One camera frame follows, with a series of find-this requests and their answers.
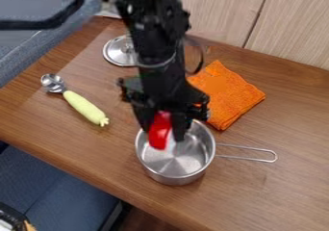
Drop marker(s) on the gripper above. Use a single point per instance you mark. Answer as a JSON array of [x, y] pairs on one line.
[[165, 92]]

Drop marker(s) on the red toy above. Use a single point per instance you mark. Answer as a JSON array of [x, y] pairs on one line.
[[159, 130]]

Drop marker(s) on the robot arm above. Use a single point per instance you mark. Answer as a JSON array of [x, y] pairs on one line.
[[150, 23]]

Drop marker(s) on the silver pot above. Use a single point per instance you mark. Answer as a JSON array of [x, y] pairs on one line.
[[184, 158]]

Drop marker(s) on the silver pot lid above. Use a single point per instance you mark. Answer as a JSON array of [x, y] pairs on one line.
[[122, 50]]

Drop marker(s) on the orange cloth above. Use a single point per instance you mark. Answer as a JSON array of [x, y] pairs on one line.
[[227, 95]]

